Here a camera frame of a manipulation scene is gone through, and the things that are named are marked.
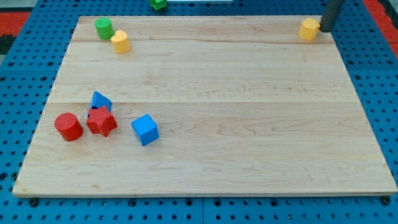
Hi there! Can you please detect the yellow heart block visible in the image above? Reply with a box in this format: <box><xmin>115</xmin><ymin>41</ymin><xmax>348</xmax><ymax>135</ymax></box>
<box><xmin>111</xmin><ymin>30</ymin><xmax>131</xmax><ymax>54</ymax></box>

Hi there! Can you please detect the red cylinder block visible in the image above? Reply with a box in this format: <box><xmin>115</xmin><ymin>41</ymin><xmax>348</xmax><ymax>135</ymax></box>
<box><xmin>54</xmin><ymin>113</ymin><xmax>83</xmax><ymax>141</ymax></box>

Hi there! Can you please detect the yellow hexagon block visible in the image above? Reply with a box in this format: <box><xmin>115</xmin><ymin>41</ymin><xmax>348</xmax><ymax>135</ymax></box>
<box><xmin>298</xmin><ymin>18</ymin><xmax>320</xmax><ymax>41</ymax></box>

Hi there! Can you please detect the wooden board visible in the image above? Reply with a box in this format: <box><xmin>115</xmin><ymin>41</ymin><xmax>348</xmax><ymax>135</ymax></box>
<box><xmin>13</xmin><ymin>16</ymin><xmax>397</xmax><ymax>198</ymax></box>

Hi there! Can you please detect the green star block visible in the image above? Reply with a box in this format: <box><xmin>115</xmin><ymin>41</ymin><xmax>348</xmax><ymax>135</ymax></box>
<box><xmin>150</xmin><ymin>0</ymin><xmax>167</xmax><ymax>11</ymax></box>

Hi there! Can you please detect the blue triangle block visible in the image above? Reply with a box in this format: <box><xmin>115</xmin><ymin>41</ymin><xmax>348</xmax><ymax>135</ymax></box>
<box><xmin>89</xmin><ymin>91</ymin><xmax>112</xmax><ymax>112</ymax></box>

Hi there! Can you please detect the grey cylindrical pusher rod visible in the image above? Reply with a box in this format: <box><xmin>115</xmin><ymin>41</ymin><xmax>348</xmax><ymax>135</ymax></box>
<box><xmin>319</xmin><ymin>0</ymin><xmax>346</xmax><ymax>33</ymax></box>

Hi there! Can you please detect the red star block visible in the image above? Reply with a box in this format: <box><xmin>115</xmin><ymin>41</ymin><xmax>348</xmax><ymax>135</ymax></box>
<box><xmin>86</xmin><ymin>106</ymin><xmax>118</xmax><ymax>137</ymax></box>

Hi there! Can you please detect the green cylinder block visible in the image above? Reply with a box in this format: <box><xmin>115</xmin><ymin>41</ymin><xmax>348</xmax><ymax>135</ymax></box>
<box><xmin>95</xmin><ymin>17</ymin><xmax>114</xmax><ymax>40</ymax></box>

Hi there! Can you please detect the blue cube block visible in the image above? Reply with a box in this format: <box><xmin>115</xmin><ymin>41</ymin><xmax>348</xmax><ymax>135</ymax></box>
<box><xmin>131</xmin><ymin>114</ymin><xmax>159</xmax><ymax>146</ymax></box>

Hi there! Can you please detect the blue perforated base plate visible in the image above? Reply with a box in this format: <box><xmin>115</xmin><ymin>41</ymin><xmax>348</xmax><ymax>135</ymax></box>
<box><xmin>1</xmin><ymin>1</ymin><xmax>397</xmax><ymax>223</ymax></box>

